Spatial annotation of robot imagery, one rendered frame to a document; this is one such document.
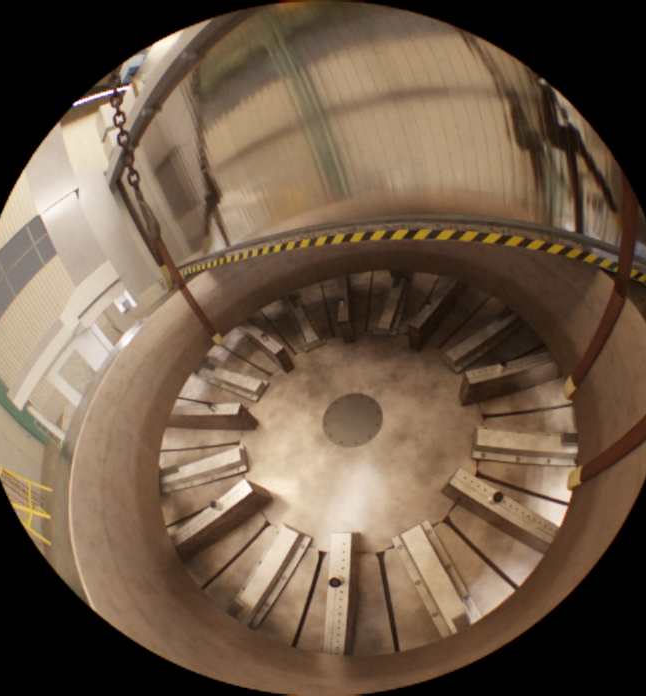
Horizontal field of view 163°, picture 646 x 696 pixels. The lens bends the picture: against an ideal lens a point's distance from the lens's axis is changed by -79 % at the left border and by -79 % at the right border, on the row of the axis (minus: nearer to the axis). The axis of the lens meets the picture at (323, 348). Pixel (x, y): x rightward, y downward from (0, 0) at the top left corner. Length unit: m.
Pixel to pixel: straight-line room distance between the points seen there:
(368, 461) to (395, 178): 2.15
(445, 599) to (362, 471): 1.34
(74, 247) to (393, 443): 4.28
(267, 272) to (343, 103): 2.44
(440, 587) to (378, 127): 2.90
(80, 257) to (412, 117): 3.59
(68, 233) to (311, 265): 3.52
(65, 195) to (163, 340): 2.56
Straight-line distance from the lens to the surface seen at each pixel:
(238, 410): 2.42
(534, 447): 2.26
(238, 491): 2.04
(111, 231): 4.65
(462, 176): 1.49
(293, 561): 2.13
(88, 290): 3.39
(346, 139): 1.59
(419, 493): 2.02
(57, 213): 3.76
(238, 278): 3.20
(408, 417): 2.24
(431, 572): 1.90
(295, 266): 3.31
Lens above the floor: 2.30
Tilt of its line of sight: 41 degrees down
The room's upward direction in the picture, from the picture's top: 22 degrees counter-clockwise
